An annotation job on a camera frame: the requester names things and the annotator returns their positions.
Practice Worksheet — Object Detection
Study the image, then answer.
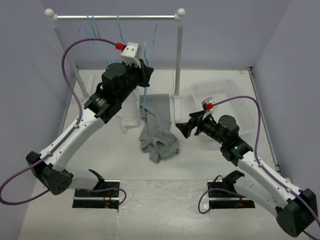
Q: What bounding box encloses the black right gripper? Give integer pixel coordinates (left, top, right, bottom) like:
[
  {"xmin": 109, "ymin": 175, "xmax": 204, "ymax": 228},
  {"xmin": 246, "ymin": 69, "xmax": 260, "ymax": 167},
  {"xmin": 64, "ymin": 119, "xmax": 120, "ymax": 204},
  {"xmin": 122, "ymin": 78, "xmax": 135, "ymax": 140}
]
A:
[{"xmin": 175, "ymin": 109, "xmax": 227, "ymax": 145}]

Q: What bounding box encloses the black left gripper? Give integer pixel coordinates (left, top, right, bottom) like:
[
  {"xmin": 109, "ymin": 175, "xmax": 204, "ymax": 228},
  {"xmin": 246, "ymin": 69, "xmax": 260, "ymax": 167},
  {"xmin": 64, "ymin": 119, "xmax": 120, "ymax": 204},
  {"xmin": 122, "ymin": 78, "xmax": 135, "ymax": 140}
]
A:
[{"xmin": 117, "ymin": 58, "xmax": 154, "ymax": 103}]

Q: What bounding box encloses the blue wire hanger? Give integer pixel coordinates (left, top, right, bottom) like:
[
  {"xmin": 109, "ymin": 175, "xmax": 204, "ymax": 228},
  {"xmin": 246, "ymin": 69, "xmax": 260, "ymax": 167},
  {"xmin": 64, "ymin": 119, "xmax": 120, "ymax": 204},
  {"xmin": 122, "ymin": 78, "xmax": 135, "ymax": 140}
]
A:
[{"xmin": 140, "ymin": 23, "xmax": 158, "ymax": 120}]

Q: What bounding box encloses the grey tank top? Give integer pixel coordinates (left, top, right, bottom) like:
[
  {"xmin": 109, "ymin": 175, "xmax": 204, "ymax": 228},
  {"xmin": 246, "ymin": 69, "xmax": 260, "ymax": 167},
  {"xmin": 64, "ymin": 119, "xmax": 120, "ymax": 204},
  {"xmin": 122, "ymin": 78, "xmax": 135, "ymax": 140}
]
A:
[{"xmin": 139, "ymin": 106, "xmax": 180, "ymax": 164}]

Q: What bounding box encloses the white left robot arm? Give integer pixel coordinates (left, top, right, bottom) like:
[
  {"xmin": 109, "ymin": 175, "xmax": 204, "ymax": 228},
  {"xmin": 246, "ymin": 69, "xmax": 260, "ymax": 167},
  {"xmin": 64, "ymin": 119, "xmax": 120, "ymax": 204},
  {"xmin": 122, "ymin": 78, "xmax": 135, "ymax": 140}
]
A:
[{"xmin": 26, "ymin": 60, "xmax": 154, "ymax": 197}]

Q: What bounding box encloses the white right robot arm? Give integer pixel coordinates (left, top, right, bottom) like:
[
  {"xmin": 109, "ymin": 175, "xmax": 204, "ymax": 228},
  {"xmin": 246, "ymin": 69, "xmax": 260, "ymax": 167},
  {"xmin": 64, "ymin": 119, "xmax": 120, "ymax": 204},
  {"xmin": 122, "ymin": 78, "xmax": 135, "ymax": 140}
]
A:
[{"xmin": 175, "ymin": 111, "xmax": 320, "ymax": 238}]

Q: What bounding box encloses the white tank top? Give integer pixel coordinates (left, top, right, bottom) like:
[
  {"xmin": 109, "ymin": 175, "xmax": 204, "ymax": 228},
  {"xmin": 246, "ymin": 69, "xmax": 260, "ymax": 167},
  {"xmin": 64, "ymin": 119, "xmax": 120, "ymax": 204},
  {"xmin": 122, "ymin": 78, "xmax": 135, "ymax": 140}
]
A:
[{"xmin": 117, "ymin": 87, "xmax": 141, "ymax": 134}]

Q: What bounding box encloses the blue empty hanger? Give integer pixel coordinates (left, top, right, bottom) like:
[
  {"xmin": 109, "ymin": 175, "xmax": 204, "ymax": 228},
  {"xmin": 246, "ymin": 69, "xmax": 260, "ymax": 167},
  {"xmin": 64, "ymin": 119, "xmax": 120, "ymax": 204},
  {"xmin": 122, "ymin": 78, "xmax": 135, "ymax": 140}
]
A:
[{"xmin": 78, "ymin": 14, "xmax": 114, "ymax": 64}]

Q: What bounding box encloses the white plastic laundry basket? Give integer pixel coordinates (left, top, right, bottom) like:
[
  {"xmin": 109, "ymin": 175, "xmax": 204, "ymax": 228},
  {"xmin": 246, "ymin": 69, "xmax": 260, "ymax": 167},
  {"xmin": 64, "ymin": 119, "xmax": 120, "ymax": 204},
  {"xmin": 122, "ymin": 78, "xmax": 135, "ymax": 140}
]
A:
[{"xmin": 190, "ymin": 77, "xmax": 259, "ymax": 137}]

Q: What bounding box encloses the white metal clothes rack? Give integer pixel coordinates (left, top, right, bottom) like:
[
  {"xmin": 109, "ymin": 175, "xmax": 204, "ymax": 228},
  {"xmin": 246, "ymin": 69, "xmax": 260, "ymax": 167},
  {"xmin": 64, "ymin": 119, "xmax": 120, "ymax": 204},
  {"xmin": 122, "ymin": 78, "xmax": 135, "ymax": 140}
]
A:
[{"xmin": 44, "ymin": 8, "xmax": 186, "ymax": 123}]

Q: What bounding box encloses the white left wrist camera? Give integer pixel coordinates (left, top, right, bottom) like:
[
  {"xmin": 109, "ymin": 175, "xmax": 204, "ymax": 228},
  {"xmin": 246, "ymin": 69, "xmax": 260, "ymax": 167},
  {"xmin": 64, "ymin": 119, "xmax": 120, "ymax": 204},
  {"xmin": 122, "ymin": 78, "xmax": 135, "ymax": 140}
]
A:
[{"xmin": 120, "ymin": 42, "xmax": 142, "ymax": 68}]

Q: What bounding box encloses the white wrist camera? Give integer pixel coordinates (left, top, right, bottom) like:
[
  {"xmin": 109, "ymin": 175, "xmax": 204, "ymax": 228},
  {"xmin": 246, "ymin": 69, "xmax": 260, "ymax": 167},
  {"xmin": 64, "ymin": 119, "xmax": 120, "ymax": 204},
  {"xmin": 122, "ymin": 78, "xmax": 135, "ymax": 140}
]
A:
[
  {"xmin": 201, "ymin": 96, "xmax": 217, "ymax": 120},
  {"xmin": 120, "ymin": 42, "xmax": 142, "ymax": 68}
]

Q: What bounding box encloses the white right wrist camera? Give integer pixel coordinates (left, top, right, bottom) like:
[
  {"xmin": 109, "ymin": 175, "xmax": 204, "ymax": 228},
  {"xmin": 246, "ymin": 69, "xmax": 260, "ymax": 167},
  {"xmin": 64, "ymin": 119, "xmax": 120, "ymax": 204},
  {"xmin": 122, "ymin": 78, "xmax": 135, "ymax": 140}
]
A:
[{"xmin": 201, "ymin": 96, "xmax": 217, "ymax": 120}]

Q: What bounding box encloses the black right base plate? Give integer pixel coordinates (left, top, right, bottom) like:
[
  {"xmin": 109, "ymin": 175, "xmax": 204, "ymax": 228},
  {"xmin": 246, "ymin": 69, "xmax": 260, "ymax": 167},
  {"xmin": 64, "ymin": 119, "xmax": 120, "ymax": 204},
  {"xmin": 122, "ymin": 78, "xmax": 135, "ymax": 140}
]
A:
[{"xmin": 207, "ymin": 173, "xmax": 255, "ymax": 210}]

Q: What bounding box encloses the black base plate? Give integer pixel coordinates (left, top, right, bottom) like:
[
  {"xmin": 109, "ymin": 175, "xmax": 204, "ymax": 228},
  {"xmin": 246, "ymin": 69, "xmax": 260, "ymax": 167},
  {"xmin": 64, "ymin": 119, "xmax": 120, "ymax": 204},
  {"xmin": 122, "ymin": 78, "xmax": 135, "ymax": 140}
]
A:
[
  {"xmin": 72, "ymin": 189, "xmax": 120, "ymax": 210},
  {"xmin": 207, "ymin": 173, "xmax": 255, "ymax": 210}
]

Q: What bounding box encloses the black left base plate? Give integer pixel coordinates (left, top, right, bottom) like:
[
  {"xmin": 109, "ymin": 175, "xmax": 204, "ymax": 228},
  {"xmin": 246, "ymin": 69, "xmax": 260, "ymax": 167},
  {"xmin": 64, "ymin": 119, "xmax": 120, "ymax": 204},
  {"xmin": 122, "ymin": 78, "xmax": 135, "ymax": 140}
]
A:
[{"xmin": 72, "ymin": 189, "xmax": 120, "ymax": 210}]

